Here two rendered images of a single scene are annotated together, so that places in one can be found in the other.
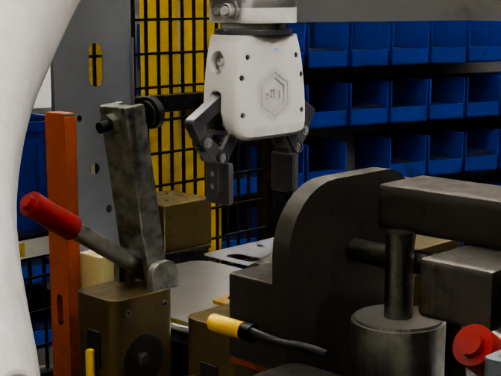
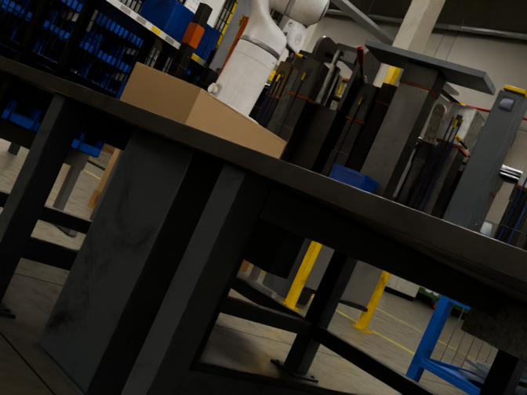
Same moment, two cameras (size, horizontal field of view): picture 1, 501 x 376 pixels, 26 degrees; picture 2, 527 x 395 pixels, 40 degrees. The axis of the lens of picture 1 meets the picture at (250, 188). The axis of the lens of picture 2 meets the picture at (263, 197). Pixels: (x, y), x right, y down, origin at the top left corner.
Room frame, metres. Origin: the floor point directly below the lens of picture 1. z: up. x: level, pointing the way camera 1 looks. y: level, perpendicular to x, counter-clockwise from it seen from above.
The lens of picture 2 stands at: (-1.63, 0.46, 0.61)
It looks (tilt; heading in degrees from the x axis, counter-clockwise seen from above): 0 degrees down; 347
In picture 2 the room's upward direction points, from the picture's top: 24 degrees clockwise
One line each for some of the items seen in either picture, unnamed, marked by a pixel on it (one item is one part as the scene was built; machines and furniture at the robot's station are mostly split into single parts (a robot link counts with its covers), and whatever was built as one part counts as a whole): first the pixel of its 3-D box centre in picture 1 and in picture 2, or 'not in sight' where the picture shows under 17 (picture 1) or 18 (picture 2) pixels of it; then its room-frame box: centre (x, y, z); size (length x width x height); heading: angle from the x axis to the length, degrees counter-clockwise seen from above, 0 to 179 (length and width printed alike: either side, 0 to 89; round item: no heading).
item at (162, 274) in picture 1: (162, 274); not in sight; (0.94, 0.08, 1.06); 0.03 x 0.01 x 0.03; 136
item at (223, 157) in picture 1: (226, 131); not in sight; (1.03, 0.02, 1.18); 0.05 x 0.03 x 0.05; 136
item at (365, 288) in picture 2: not in sight; (379, 198); (3.65, -1.58, 1.00); 1.04 x 0.14 x 2.00; 120
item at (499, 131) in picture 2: not in sight; (480, 172); (0.15, -0.46, 0.92); 0.08 x 0.08 x 0.44; 46
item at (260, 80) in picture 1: (253, 77); (293, 34); (1.05, 0.00, 1.23); 0.10 x 0.07 x 0.11; 136
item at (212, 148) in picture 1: (210, 170); not in sight; (1.01, 0.04, 1.15); 0.03 x 0.03 x 0.07; 46
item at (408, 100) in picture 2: not in sight; (395, 141); (0.33, -0.27, 0.92); 0.10 x 0.08 x 0.45; 46
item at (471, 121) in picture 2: not in sight; (438, 173); (0.37, -0.45, 0.90); 0.13 x 0.08 x 0.41; 136
